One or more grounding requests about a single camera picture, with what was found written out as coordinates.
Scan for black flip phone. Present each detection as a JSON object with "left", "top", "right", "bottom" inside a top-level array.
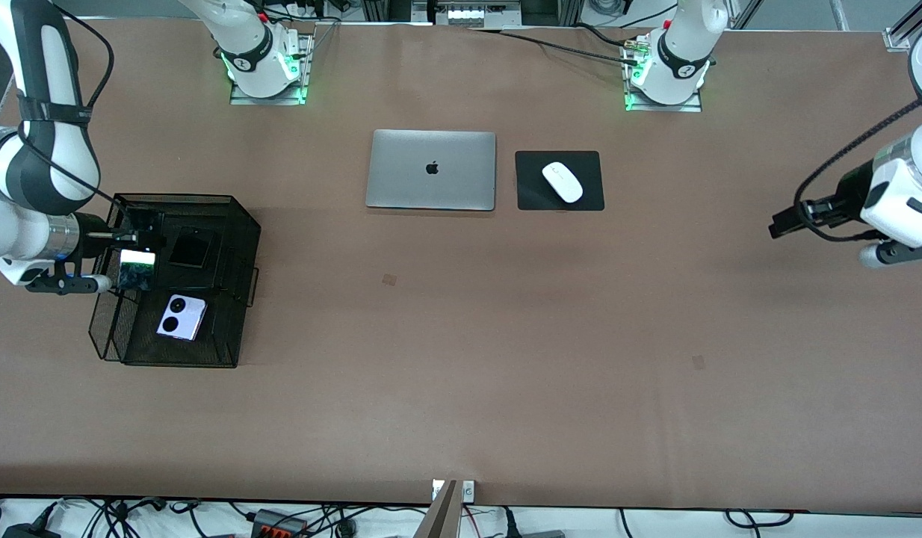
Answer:
[{"left": 168, "top": 228, "right": 216, "bottom": 270}]

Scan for black slab smartphone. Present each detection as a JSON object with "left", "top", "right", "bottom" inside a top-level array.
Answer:
[{"left": 116, "top": 248, "right": 158, "bottom": 292}]

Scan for lavender flip phone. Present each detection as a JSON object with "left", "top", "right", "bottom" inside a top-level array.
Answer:
[{"left": 156, "top": 294, "right": 208, "bottom": 342}]

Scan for white computer mouse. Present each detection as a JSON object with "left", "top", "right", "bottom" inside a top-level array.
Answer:
[{"left": 542, "top": 161, "right": 584, "bottom": 204}]

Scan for black mouse pad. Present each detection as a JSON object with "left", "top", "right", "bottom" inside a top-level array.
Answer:
[{"left": 515, "top": 150, "right": 605, "bottom": 211}]

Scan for silver closed laptop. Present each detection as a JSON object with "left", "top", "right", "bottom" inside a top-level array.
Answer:
[{"left": 365, "top": 129, "right": 498, "bottom": 212}]

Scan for power strip with orange switches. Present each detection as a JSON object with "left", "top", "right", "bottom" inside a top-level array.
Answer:
[{"left": 250, "top": 509, "right": 309, "bottom": 538}]

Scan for white terminal block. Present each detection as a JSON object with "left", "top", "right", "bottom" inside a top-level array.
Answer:
[{"left": 446, "top": 6, "right": 509, "bottom": 25}]

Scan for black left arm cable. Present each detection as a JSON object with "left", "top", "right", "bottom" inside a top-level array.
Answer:
[{"left": 793, "top": 96, "right": 922, "bottom": 244}]

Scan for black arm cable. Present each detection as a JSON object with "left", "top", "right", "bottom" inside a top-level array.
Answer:
[
  {"left": 793, "top": 96, "right": 922, "bottom": 244},
  {"left": 16, "top": 0, "right": 132, "bottom": 211}
]

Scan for black wire mesh two-tier tray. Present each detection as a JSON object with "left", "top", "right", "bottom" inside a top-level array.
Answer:
[{"left": 87, "top": 193, "right": 262, "bottom": 368}]

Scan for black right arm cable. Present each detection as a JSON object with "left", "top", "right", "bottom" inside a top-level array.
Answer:
[{"left": 16, "top": 0, "right": 132, "bottom": 211}]

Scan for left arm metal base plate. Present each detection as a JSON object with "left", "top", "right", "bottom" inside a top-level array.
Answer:
[{"left": 624, "top": 36, "right": 704, "bottom": 113}]

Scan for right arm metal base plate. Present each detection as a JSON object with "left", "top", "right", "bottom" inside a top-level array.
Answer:
[{"left": 229, "top": 31, "right": 314, "bottom": 106}]

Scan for aluminium frame profile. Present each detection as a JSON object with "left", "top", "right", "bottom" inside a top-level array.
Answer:
[{"left": 889, "top": 0, "right": 922, "bottom": 44}]

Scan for thick black table cable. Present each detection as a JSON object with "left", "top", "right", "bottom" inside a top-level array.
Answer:
[{"left": 575, "top": 22, "right": 632, "bottom": 47}]

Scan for thin black table cable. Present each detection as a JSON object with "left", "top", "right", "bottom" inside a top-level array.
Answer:
[{"left": 467, "top": 27, "right": 640, "bottom": 67}]

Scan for black cable loop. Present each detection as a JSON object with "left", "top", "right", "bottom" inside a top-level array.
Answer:
[{"left": 723, "top": 509, "right": 796, "bottom": 529}]

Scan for grey slanted post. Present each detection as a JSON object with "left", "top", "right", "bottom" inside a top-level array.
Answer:
[{"left": 412, "top": 480, "right": 462, "bottom": 538}]

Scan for small metal table bracket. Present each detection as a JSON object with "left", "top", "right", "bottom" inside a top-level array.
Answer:
[{"left": 431, "top": 480, "right": 475, "bottom": 503}]

